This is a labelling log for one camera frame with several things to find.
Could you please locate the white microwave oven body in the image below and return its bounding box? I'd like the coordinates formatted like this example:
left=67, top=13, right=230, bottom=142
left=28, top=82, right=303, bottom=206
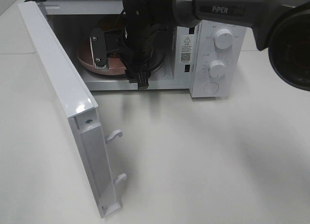
left=25, top=0, right=246, bottom=97

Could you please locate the upper white power knob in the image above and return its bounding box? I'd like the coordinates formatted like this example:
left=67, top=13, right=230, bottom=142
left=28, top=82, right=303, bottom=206
left=214, top=28, right=233, bottom=49

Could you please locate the round white door button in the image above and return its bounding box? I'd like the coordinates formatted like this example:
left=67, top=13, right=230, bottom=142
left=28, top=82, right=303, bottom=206
left=204, top=82, right=219, bottom=95

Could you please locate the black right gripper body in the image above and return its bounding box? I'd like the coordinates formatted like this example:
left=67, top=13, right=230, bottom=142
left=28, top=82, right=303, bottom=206
left=104, top=13, right=166, bottom=71

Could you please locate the white warning label sticker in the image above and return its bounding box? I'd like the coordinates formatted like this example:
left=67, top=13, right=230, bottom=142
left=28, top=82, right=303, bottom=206
left=179, top=34, right=194, bottom=63

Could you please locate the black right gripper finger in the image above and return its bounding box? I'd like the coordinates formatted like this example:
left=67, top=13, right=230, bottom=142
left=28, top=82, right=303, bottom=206
left=125, top=70, right=150, bottom=89

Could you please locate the pink round plate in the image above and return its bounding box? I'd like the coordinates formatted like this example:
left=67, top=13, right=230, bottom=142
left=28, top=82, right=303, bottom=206
left=76, top=39, right=125, bottom=76

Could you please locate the toy hamburger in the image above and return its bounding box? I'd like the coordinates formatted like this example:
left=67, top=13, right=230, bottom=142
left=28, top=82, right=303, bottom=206
left=96, top=15, right=126, bottom=31

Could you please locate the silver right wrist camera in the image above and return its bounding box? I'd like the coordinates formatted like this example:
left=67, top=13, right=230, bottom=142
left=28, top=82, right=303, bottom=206
left=90, top=28, right=108, bottom=71

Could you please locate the white microwave door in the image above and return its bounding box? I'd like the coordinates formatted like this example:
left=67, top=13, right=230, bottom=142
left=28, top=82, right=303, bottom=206
left=18, top=1, right=127, bottom=218

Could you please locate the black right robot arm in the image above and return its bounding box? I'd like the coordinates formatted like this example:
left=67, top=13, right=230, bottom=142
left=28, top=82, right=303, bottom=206
left=103, top=0, right=310, bottom=91

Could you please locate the lower white timer knob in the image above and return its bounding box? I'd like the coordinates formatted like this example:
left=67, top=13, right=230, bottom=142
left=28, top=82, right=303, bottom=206
left=208, top=60, right=226, bottom=78

